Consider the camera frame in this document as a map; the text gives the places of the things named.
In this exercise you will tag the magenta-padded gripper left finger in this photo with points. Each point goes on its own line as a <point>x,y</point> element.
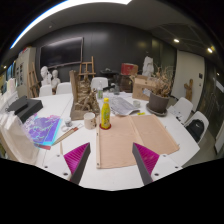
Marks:
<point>77,159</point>

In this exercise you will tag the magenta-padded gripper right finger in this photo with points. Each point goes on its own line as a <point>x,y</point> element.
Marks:
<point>146,159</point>

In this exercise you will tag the yellow drink bottle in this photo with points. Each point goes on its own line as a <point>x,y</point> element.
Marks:
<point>105,115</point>

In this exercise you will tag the thin wooden stick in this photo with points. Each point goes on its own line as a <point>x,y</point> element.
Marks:
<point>61,148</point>

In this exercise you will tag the tan folding board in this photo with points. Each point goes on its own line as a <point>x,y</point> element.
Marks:
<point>133,140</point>

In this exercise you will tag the small white paint jar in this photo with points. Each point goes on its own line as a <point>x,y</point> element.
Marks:
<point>68,122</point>

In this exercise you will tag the flat round red coaster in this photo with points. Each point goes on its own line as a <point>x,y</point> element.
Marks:
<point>101,128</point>

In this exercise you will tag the white dotted cup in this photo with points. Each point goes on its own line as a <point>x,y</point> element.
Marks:
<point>89,121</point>

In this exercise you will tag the small yellow tag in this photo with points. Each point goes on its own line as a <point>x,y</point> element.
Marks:
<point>141,113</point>

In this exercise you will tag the purple and teal print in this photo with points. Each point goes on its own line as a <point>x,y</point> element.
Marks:
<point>41,130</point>

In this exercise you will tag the small glass jar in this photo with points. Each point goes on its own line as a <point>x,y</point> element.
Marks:
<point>136,104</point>

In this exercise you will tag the black bag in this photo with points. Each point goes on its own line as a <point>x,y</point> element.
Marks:
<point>195,130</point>

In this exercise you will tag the grey newspaper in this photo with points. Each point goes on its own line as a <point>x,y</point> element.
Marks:
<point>122,106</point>

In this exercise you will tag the potted dried plant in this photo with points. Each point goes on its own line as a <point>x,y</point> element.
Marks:
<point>158,101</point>

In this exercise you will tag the brown wooden sculpture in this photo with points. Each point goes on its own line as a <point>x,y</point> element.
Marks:
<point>85,100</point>

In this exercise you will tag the white chair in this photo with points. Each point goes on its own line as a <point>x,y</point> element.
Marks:
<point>99,81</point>
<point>181,108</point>
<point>45,90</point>
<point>200,116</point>
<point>64,88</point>

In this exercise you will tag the plastic-wrapped white canvas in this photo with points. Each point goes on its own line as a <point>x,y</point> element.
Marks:
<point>18,140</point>

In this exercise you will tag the cardboard box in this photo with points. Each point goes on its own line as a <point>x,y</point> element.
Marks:
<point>141,90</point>

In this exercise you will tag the clear plastic bottle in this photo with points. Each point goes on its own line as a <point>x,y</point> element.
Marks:
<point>100,91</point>

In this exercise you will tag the black box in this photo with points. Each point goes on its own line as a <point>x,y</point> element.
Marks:
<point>26,108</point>

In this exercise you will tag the wooden figure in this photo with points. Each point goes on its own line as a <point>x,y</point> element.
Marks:
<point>189,90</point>

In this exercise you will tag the white plaster bust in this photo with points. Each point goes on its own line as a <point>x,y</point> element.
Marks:
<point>55,80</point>
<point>45,75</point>

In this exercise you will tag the wooden easel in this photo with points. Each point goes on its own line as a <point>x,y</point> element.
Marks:
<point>33,80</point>
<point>86,68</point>

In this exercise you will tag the red box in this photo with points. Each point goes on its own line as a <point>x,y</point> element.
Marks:
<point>129,69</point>

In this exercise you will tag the white statue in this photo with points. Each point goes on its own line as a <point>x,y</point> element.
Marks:
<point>148,66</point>

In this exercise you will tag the white shelf cabinet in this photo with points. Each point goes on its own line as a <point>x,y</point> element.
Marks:
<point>23,71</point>

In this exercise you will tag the white ceiling light panel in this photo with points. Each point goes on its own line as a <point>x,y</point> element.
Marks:
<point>60,8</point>

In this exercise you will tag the black wall screen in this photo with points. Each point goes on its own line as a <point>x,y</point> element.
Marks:
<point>61,51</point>

